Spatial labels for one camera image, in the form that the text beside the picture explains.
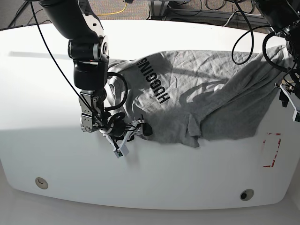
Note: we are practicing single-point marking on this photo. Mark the table grommet hole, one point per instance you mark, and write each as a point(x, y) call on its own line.
point(41, 183)
point(247, 194)

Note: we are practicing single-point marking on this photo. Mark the red tape rectangle marking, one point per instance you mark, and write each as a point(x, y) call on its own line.
point(270, 148)

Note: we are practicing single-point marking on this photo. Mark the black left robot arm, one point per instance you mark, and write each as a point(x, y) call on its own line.
point(283, 19)

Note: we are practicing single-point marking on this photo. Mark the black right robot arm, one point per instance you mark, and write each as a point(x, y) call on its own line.
point(88, 48)

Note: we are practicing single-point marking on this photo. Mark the right table grommet hole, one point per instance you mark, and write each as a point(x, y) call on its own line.
point(247, 194)

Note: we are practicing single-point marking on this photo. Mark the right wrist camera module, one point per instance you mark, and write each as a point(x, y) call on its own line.
point(121, 152)

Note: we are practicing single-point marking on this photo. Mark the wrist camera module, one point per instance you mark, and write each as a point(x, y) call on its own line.
point(296, 116)
point(121, 152)

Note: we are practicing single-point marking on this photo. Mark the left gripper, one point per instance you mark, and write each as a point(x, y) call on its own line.
point(287, 95)

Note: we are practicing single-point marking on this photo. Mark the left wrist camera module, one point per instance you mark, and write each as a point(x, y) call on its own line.
point(296, 116)

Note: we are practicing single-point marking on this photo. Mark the aluminium frame structure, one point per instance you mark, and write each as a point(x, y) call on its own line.
point(211, 12)

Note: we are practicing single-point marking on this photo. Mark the grey t-shirt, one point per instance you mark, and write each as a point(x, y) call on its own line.
point(191, 94)

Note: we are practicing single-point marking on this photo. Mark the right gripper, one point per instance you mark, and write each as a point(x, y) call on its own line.
point(118, 132)

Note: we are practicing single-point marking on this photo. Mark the left table grommet hole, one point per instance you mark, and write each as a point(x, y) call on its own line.
point(41, 183)

